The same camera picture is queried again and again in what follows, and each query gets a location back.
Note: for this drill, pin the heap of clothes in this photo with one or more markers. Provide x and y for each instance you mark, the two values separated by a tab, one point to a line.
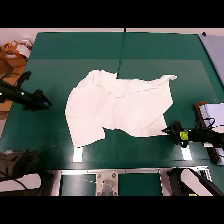
15	50

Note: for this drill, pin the silver frame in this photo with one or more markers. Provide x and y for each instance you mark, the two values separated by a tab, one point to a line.
106	185

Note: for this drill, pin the white folded garment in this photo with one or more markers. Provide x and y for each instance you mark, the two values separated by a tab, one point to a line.
215	113

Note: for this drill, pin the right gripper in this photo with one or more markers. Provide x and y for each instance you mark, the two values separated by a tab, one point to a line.
180	136

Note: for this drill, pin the white T-shirt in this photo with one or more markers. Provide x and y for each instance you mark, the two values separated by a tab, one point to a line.
123	106

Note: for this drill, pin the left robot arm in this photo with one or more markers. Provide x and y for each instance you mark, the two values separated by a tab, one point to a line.
10	92

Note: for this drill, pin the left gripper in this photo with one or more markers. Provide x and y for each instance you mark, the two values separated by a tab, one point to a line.
37	100

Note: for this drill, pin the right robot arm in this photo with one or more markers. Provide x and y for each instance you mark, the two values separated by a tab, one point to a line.
207	135

